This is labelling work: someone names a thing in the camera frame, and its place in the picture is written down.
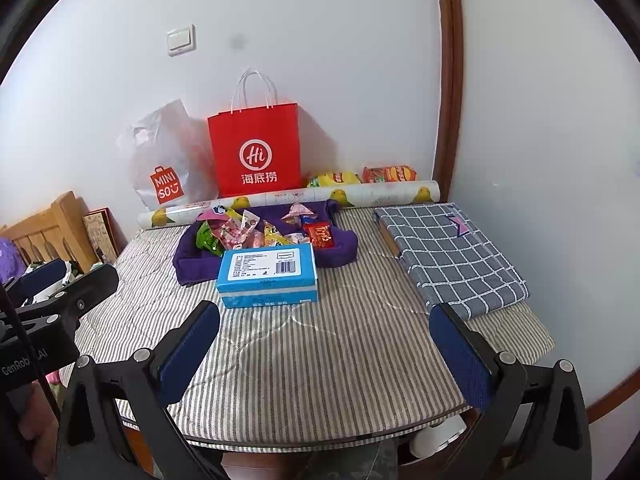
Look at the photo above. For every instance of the green snack packet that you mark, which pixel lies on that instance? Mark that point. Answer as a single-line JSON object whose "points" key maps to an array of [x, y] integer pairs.
{"points": [[207, 240]]}

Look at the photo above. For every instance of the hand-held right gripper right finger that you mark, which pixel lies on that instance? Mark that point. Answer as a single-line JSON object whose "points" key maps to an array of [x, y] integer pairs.
{"points": [[460, 355]]}

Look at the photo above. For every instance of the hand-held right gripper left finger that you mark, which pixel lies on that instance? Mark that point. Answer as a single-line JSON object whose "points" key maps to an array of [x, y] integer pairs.
{"points": [[190, 345]]}

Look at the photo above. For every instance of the pink panda snack packet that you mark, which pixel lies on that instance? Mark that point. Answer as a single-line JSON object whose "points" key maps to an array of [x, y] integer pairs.
{"points": [[297, 210]]}

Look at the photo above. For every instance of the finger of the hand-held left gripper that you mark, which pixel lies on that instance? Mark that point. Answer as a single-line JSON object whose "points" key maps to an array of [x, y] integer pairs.
{"points": [[82, 300], [45, 277]]}

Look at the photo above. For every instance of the magenta snack packet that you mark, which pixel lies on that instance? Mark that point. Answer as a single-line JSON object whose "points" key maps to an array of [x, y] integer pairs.
{"points": [[215, 214]]}

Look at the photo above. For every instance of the wooden headboard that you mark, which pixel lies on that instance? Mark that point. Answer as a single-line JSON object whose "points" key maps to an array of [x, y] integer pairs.
{"points": [[55, 230]]}

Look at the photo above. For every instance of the framed picture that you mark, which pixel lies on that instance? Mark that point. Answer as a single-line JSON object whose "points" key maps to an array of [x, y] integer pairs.
{"points": [[102, 235]]}

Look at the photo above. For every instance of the grey checked folded cloth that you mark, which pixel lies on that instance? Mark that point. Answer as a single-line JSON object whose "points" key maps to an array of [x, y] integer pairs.
{"points": [[450, 255]]}

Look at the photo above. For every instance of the red snack packet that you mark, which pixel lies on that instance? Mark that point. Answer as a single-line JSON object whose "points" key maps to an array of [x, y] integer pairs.
{"points": [[317, 235]]}

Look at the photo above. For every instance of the pink white fruit candy packet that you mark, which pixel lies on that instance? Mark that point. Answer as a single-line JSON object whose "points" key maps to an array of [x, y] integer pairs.
{"points": [[232, 237]]}

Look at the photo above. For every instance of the purple fabric tray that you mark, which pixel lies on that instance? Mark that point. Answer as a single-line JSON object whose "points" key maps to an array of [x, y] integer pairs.
{"points": [[340, 252]]}

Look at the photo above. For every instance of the fruit print tablecloth roll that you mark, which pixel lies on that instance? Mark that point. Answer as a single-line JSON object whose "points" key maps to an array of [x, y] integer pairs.
{"points": [[380, 192]]}

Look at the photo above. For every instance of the small white snack packet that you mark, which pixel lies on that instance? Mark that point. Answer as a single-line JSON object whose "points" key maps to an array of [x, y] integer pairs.
{"points": [[251, 222]]}

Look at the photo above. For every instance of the orange chips bag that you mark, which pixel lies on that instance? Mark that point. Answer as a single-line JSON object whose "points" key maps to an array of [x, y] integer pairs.
{"points": [[390, 174]]}

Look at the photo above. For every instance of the white round container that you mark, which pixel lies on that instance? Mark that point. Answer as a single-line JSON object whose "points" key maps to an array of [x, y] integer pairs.
{"points": [[440, 435]]}

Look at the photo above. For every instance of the yellow snack packet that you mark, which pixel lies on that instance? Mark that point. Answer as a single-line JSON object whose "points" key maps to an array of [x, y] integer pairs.
{"points": [[272, 235]]}

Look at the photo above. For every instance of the blue tissue box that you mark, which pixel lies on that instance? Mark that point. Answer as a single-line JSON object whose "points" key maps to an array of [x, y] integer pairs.
{"points": [[265, 280]]}

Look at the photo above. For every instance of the brown wooden door frame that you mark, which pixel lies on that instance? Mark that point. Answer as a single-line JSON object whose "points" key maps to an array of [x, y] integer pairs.
{"points": [[447, 85]]}

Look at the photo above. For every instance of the white plastic bag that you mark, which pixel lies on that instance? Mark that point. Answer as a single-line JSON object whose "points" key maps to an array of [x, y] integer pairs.
{"points": [[170, 150]]}

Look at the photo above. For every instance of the yellow chips bag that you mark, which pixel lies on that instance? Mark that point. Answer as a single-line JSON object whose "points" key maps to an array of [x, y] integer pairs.
{"points": [[332, 179]]}

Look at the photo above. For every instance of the striped mattress pad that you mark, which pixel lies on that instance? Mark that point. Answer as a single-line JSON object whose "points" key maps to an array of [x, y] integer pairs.
{"points": [[325, 350]]}

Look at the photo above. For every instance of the purple garment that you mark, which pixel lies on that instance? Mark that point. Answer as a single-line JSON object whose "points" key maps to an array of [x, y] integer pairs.
{"points": [[10, 260]]}

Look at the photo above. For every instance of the brown board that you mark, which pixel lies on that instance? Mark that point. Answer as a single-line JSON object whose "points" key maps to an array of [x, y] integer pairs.
{"points": [[387, 237]]}

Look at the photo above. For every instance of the white wall switch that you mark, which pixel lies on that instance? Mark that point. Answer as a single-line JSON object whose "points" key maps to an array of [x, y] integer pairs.
{"points": [[181, 40]]}

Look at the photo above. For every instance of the red paper bag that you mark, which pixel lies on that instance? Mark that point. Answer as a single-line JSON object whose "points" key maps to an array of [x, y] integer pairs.
{"points": [[255, 130]]}

